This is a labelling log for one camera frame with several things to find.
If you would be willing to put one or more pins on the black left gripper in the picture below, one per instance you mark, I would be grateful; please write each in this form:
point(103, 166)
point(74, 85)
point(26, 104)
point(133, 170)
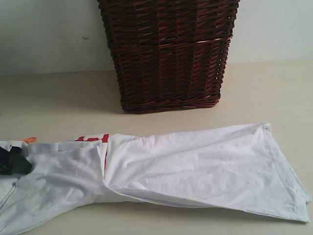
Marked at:
point(14, 162)

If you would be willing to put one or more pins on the white t-shirt with red lettering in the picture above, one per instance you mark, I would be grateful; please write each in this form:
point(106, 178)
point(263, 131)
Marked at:
point(237, 167)

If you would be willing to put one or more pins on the dark brown wicker basket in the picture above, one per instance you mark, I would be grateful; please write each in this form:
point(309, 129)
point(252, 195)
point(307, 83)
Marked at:
point(168, 54)

